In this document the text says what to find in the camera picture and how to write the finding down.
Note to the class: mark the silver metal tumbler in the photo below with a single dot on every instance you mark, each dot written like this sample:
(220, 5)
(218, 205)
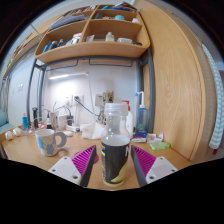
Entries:
(53, 119)

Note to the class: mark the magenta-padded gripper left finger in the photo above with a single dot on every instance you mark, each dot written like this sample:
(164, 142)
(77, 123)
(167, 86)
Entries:
(81, 161)

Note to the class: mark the crumpled white tissue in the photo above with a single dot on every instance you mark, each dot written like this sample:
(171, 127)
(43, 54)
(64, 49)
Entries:
(91, 130)

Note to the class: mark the teal pillow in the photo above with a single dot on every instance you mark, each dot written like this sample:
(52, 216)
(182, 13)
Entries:
(2, 118)

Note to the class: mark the black cylindrical device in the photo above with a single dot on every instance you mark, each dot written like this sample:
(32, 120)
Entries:
(35, 118)

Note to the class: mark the small blue box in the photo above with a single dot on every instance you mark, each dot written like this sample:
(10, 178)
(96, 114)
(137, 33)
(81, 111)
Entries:
(140, 134)

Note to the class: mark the white oval earbud case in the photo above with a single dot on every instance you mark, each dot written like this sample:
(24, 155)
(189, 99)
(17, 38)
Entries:
(68, 133)

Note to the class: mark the white power strip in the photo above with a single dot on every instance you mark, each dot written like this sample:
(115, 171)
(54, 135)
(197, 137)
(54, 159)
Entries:
(73, 128)

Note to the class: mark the clear bottle with black label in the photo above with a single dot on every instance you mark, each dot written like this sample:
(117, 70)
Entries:
(115, 156)

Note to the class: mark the brown tree creature figurine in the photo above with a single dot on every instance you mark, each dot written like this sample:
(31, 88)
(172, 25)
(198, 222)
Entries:
(108, 97)

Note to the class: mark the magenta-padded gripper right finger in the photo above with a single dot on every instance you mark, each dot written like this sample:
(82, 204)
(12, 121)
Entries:
(145, 161)

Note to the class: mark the small black cup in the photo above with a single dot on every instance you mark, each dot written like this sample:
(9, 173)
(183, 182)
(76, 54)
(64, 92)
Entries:
(49, 126)

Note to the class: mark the green packet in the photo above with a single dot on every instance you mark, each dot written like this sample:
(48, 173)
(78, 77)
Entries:
(160, 145)

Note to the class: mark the cream mug with blue map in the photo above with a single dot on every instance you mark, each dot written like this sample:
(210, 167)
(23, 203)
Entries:
(46, 143)

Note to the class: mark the white charger block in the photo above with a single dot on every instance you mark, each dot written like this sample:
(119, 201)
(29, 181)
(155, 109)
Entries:
(63, 121)

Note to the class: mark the white pink packet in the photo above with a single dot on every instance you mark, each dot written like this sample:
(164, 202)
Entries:
(154, 138)

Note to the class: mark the small blue tube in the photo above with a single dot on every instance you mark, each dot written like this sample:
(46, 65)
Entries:
(25, 122)

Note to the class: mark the wooden shelf unit with items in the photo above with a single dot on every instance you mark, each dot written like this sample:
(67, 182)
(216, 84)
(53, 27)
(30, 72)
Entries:
(93, 36)

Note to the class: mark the grey metal frame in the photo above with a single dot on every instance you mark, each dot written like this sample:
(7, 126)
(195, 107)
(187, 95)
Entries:
(150, 100)

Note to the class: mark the clear squeeze wash bottle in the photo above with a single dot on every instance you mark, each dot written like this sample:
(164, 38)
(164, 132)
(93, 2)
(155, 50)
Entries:
(142, 116)

